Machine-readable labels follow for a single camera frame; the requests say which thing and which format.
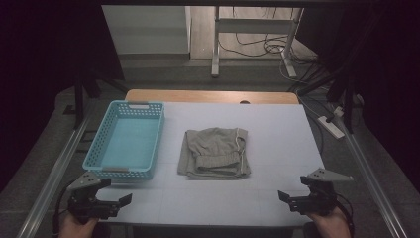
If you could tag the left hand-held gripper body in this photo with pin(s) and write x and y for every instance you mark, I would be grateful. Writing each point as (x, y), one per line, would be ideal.
(84, 201)

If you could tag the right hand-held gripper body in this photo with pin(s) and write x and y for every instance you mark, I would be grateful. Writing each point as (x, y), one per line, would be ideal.
(318, 201)

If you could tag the blue plastic basket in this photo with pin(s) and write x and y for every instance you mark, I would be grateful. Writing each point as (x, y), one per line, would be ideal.
(128, 145)

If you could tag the grey pants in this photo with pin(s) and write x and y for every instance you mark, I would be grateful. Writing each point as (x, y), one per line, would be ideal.
(214, 152)

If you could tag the person's right hand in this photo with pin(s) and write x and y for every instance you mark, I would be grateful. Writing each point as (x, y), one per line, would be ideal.
(332, 224)

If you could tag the person's left hand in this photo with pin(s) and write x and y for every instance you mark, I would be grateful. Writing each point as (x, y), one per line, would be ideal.
(74, 229)

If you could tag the white table mat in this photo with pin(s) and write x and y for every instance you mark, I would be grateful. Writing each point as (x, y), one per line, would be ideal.
(270, 142)

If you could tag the white power strip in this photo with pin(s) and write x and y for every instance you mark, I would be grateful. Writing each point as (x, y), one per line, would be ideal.
(331, 127)

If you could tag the black metal stand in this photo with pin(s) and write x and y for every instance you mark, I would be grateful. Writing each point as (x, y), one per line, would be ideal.
(348, 99)
(78, 99)

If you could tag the wooden table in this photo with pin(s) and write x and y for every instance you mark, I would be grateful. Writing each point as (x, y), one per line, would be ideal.
(204, 96)

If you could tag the dark curtain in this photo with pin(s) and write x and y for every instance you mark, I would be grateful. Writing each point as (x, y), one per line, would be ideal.
(389, 66)
(39, 66)

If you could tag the aluminium rail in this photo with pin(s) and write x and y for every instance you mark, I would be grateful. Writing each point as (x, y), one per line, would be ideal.
(56, 172)
(373, 178)

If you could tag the white wall panel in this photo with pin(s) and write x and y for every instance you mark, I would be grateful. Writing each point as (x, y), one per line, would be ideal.
(145, 29)

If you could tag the white metal desk frame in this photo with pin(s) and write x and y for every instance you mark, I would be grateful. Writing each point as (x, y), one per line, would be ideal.
(252, 25)

